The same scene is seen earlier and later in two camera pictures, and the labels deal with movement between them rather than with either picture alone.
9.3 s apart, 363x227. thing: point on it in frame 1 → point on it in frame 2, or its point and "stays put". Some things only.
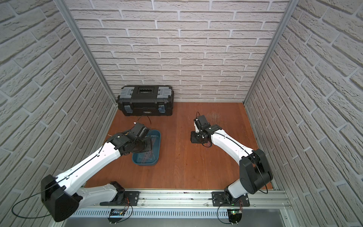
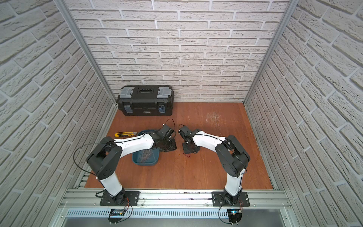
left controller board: [116, 215] stays put
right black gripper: [193, 138] → [186, 151]
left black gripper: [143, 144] → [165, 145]
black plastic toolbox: [146, 100] stays put
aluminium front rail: [192, 200] stays put
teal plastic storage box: [151, 157] stays put
